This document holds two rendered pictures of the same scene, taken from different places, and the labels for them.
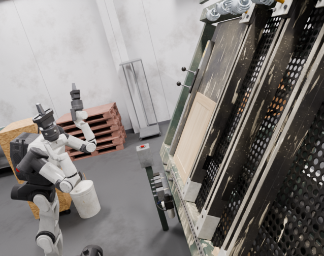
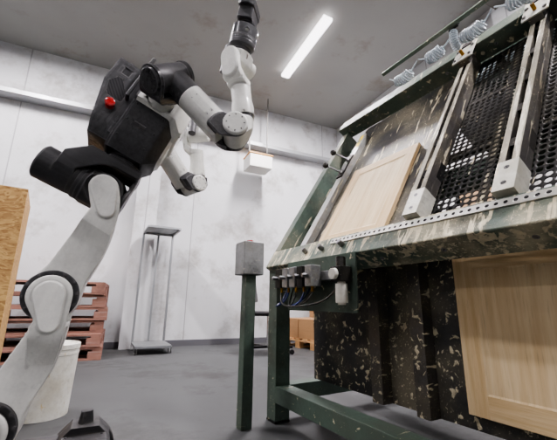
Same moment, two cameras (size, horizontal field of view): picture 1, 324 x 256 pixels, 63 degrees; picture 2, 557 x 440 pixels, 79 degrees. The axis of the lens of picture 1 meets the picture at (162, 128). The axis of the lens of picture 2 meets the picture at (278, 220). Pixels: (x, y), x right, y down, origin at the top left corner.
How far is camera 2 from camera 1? 1.61 m
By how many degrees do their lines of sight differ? 42
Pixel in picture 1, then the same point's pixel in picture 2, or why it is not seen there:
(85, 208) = (43, 392)
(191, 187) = (425, 196)
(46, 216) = (98, 230)
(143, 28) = (187, 205)
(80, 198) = not seen: hidden behind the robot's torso
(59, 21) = not seen: hidden behind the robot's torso
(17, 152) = (122, 78)
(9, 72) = not seen: outside the picture
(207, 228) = (522, 178)
